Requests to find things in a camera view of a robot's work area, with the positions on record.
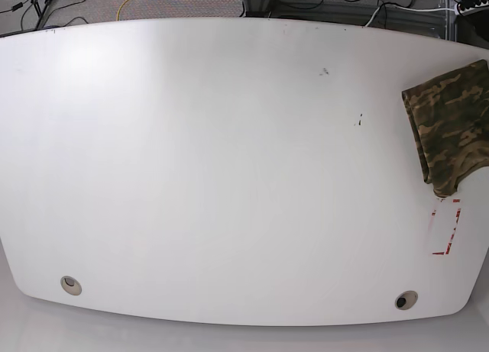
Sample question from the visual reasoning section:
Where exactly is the camouflage T-shirt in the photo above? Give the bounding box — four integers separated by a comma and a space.
401, 60, 488, 198

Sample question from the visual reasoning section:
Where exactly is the red tape rectangle marking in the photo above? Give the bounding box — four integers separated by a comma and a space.
428, 199, 461, 256

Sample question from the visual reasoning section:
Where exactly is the white power strip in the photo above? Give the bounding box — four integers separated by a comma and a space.
455, 0, 489, 16

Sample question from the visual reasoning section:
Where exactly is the white cable on floor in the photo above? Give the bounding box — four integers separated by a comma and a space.
363, 4, 458, 27

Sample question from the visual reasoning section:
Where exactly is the right table cable grommet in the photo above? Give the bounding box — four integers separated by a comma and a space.
395, 290, 418, 311

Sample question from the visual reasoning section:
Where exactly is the table cable grommet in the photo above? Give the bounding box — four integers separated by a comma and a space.
395, 290, 418, 311
60, 276, 82, 296

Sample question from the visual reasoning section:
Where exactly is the left table cable grommet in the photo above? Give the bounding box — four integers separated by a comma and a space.
60, 276, 82, 296

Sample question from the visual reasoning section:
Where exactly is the aluminium frame cart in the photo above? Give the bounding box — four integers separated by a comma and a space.
241, 0, 458, 41

